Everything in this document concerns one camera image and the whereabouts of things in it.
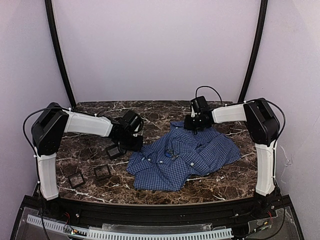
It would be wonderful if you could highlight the round brooch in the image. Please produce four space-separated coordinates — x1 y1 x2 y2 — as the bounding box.
164 149 179 161

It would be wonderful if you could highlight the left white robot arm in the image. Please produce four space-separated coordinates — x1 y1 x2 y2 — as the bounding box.
25 102 144 201

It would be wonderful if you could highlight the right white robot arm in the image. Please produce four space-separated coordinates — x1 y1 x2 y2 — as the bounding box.
184 96 284 197

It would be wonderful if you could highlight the black tray far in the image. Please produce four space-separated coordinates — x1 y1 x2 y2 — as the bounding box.
105 144 124 160

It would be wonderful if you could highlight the black tray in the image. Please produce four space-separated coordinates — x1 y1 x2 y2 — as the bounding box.
93 164 112 181
68 171 86 189
105 144 124 160

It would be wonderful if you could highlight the black tray middle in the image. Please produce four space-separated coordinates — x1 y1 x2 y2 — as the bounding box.
93 164 112 181

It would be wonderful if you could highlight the black tray near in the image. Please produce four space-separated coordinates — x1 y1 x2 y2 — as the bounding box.
68 171 86 189

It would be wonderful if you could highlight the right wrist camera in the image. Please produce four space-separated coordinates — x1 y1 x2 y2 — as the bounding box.
190 95 210 117

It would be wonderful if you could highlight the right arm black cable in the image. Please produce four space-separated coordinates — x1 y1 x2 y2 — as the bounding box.
194 85 223 103

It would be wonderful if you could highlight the black front aluminium rail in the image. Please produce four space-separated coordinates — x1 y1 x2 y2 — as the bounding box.
44 197 269 227

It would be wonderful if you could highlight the white slotted cable duct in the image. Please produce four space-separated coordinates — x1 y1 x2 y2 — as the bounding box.
24 214 234 240

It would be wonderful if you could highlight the right black frame post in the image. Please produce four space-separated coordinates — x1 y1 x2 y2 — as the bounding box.
237 0 268 103

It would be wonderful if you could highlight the black frame post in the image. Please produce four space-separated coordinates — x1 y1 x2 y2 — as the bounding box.
44 0 77 108
237 0 268 103

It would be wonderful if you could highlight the left black frame post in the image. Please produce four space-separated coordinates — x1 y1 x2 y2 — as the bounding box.
44 0 77 108

